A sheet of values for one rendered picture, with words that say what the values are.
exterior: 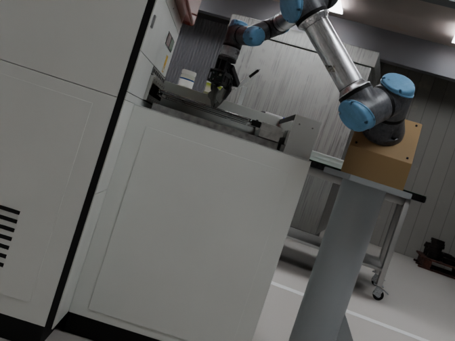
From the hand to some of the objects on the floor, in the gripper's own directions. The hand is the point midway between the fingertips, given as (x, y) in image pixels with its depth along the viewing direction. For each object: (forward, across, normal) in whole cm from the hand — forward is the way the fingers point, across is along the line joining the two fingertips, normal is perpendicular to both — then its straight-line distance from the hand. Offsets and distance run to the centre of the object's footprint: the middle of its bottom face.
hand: (214, 105), depth 253 cm
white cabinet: (+92, +6, +5) cm, 92 cm away
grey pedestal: (+92, +80, 0) cm, 122 cm away
